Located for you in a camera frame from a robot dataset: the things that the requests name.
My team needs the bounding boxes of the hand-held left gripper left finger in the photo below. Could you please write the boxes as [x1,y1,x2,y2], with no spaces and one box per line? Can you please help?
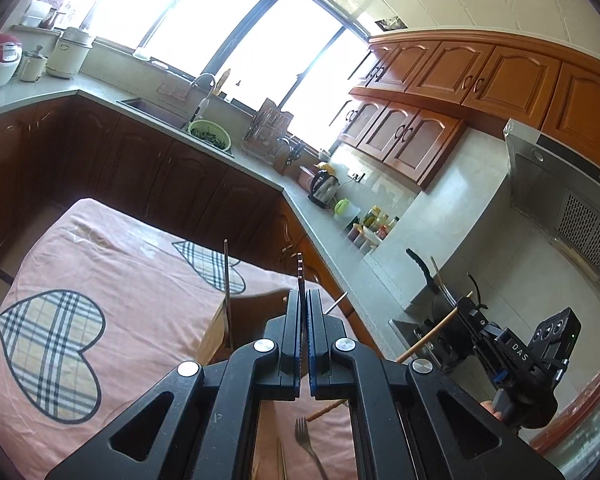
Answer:
[45,290,306,480]

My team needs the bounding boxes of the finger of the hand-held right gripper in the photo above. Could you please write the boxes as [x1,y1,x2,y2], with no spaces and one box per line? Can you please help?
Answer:
[456,296,490,347]

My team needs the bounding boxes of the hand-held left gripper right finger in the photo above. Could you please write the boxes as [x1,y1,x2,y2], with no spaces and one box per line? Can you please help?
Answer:
[306,290,566,480]

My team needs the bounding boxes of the wooden chopstick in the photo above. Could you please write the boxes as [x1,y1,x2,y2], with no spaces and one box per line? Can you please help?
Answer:
[395,290,475,365]
[306,400,349,422]

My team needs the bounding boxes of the metal fork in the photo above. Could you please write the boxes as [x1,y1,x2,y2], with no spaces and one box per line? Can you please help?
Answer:
[294,417,331,480]

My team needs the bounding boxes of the wooden utensil holder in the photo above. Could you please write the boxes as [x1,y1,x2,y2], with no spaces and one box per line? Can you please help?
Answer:
[197,285,293,366]

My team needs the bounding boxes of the person's right hand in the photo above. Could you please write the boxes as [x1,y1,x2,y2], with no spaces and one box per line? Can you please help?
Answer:
[479,400,505,425]

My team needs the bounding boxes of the black wok with lid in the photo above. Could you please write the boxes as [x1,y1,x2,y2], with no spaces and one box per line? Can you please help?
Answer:
[405,248,486,356]

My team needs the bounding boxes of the gas stove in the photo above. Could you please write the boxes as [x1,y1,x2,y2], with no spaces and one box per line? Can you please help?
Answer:
[390,317,461,371]

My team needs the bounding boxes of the red curved band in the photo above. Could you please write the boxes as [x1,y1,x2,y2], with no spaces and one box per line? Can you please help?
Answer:
[527,367,600,461]

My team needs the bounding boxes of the grey kitchen countertop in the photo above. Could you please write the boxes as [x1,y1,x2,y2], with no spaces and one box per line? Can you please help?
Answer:
[0,72,461,361]

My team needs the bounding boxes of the group of condiment bottles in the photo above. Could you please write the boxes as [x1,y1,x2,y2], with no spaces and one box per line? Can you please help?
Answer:
[347,205,401,256]

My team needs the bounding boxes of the steel range hood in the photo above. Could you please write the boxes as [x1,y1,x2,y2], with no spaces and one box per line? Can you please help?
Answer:
[502,117,600,281]

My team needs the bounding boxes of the steel electric kettle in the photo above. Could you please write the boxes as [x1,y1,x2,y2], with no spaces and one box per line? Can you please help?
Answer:
[307,169,340,209]

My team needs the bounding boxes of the pink heart-print tablecloth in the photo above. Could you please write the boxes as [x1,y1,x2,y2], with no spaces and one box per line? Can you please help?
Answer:
[0,197,361,480]

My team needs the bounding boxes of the knife block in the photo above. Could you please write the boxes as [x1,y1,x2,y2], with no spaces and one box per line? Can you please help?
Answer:
[275,135,305,176]

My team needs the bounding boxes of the wooden upper cabinets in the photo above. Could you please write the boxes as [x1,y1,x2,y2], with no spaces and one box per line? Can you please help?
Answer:
[337,30,600,191]

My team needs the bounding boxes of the dish rack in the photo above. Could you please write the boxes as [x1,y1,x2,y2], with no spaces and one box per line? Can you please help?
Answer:
[242,97,301,161]

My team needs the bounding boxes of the dark wooden lower cabinets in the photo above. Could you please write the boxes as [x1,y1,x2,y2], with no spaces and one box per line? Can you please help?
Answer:
[0,92,381,356]

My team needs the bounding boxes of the green colander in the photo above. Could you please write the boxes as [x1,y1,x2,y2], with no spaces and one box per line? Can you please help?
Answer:
[187,119,231,152]

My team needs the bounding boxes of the kitchen sink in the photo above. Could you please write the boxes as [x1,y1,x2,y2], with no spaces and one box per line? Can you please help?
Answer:
[117,97,191,131]

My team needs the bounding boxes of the curved metal faucet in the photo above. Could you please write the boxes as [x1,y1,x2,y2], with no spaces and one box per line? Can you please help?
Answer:
[189,72,217,111]

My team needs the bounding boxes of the large kitchen window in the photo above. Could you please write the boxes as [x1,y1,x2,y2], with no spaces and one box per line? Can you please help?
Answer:
[87,0,376,151]

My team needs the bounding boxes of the tall white cooker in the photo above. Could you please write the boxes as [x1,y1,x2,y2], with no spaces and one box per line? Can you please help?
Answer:
[46,26,95,79]

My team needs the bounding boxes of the small white pot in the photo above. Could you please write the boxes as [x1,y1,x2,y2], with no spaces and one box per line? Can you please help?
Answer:
[17,46,48,83]

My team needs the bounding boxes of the red and white rice cooker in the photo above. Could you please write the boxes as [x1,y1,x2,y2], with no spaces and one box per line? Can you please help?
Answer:
[0,32,23,92]

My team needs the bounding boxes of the white plastic container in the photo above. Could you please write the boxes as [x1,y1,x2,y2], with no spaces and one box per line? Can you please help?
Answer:
[20,0,51,28]

